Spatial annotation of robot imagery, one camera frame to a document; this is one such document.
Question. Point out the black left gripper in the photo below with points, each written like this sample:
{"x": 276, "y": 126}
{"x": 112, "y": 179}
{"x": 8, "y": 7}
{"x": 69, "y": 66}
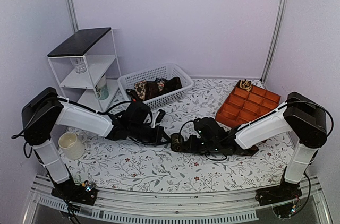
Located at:
{"x": 160, "y": 132}

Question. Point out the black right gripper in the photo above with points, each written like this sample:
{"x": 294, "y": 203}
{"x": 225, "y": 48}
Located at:
{"x": 192, "y": 146}

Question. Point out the green brown patterned tie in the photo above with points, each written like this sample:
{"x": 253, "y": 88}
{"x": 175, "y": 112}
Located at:
{"x": 178, "y": 141}

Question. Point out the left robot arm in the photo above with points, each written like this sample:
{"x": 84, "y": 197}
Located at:
{"x": 48, "y": 109}

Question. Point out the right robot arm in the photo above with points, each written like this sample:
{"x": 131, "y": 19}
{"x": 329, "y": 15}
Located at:
{"x": 297, "y": 114}

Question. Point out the dark red patterned tie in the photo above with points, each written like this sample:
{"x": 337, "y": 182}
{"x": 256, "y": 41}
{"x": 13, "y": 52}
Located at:
{"x": 152, "y": 90}

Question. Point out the cream paisley tie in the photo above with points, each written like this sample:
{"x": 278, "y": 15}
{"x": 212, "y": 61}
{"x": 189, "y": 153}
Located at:
{"x": 140, "y": 89}

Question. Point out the black shiny tie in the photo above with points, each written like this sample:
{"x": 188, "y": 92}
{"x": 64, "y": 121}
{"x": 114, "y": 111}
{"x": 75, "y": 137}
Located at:
{"x": 171, "y": 85}

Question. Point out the floral table mat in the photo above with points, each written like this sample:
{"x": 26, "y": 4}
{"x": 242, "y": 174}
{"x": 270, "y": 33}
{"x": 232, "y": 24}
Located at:
{"x": 129, "y": 166}

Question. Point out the orange compartment tray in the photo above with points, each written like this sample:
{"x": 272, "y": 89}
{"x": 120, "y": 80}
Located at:
{"x": 241, "y": 107}

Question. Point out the white plastic basket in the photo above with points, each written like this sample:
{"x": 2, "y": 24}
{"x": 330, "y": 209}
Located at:
{"x": 159, "y": 74}

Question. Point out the rolled beige patterned tie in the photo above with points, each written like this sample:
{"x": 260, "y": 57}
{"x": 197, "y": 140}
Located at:
{"x": 245, "y": 85}

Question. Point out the cream ceramic mug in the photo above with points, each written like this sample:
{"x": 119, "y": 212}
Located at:
{"x": 72, "y": 144}

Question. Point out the white shelf with black top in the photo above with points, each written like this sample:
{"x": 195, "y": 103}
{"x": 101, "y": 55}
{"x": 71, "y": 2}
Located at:
{"x": 88, "y": 61}

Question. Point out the clear drinking glass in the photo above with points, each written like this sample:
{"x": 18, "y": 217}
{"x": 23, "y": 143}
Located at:
{"x": 79, "y": 65}

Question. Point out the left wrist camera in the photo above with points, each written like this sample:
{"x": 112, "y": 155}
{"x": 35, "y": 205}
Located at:
{"x": 158, "y": 118}

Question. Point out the metal front rail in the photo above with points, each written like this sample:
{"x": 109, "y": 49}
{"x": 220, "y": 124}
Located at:
{"x": 115, "y": 206}

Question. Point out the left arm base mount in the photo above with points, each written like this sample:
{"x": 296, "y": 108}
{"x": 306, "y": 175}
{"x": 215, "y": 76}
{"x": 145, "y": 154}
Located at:
{"x": 69, "y": 191}

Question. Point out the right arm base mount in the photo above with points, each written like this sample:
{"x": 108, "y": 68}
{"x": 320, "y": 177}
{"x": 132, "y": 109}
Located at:
{"x": 280, "y": 193}

